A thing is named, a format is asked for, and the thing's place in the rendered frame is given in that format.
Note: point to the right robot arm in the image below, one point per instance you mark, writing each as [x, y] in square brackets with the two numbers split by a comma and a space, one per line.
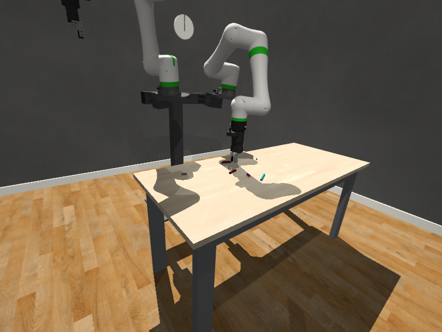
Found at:
[164, 66]

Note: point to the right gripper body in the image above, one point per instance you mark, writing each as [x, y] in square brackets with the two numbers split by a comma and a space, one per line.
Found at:
[71, 7]

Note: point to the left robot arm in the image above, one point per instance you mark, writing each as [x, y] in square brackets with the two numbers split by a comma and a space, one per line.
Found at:
[256, 42]

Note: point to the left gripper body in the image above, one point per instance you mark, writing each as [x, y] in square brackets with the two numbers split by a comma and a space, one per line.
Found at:
[237, 134]

